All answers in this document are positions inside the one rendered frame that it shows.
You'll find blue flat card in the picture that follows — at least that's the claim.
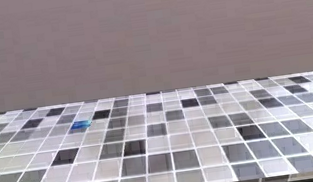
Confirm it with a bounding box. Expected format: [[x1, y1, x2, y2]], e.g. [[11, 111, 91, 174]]
[[69, 118, 94, 132]]

